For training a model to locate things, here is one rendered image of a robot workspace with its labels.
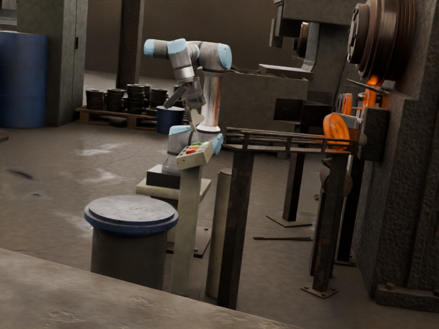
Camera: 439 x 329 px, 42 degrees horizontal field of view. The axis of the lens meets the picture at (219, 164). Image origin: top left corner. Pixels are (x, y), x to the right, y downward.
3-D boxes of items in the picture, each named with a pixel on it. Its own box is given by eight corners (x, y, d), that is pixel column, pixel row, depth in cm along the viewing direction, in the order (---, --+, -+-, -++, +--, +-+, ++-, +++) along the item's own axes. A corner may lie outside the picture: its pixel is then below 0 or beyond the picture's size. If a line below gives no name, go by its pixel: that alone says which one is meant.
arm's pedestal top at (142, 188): (134, 193, 271) (135, 185, 270) (151, 178, 302) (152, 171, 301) (200, 203, 268) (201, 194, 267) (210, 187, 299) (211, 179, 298)
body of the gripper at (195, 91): (204, 107, 219) (196, 76, 217) (183, 112, 221) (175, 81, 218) (206, 105, 227) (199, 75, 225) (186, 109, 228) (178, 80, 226)
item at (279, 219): (287, 211, 359) (303, 99, 344) (313, 225, 337) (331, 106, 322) (260, 213, 349) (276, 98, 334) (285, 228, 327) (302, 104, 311)
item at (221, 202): (234, 288, 240) (249, 170, 229) (232, 301, 229) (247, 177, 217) (207, 284, 241) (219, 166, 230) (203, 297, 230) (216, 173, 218)
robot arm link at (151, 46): (183, 39, 275) (144, 32, 229) (205, 42, 273) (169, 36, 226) (181, 63, 278) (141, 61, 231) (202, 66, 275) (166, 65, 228)
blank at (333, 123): (351, 153, 232) (344, 156, 235) (348, 120, 239) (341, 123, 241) (331, 141, 222) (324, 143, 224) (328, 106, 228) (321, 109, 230)
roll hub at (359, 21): (371, 16, 250) (358, 74, 266) (366, -4, 272) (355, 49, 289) (358, 15, 250) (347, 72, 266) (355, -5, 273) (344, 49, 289)
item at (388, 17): (402, 5, 236) (378, 104, 263) (390, -28, 274) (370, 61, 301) (387, 4, 236) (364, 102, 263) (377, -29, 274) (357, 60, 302)
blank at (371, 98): (368, 106, 286) (361, 105, 286) (375, 78, 277) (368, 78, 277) (370, 122, 273) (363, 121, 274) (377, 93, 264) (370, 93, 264)
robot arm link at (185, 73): (172, 71, 218) (175, 70, 226) (174, 82, 219) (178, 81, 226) (190, 66, 217) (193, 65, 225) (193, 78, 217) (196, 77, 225)
